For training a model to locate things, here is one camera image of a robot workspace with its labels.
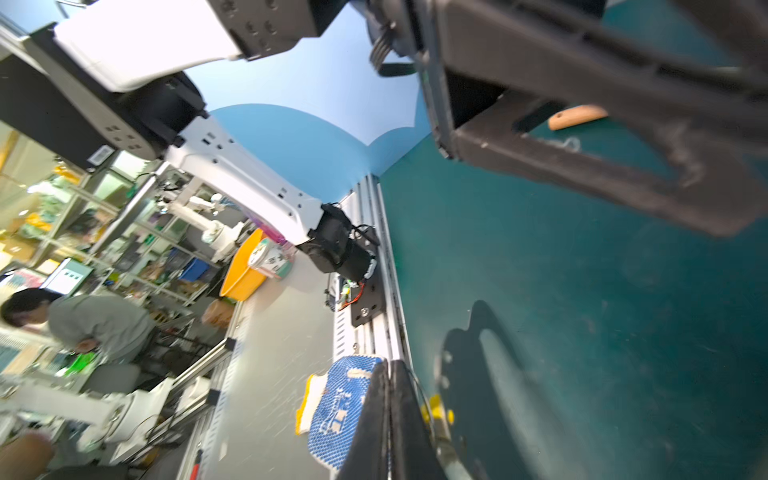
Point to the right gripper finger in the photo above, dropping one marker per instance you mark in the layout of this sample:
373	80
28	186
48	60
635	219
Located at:
391	440

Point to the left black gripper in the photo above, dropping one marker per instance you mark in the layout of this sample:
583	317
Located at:
492	71

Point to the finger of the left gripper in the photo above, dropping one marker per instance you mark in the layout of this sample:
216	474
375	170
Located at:
667	173

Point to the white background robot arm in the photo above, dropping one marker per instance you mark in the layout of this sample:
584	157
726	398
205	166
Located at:
111	418

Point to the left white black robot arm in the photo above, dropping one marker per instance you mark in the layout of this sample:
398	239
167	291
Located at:
121	66

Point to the blue dotted glove centre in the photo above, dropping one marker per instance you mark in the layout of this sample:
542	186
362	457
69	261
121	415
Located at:
331	408

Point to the yellow plastic bin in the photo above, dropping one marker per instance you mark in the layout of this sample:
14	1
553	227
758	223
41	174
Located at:
241	281

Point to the person in grey shirt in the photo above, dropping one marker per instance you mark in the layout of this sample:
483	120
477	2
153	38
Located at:
113	325

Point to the green toy shovel wooden handle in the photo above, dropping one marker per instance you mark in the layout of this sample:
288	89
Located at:
576	116

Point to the aluminium front rail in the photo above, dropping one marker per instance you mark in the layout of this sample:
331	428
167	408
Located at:
287	331

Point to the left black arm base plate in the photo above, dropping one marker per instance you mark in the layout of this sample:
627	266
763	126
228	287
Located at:
368	300

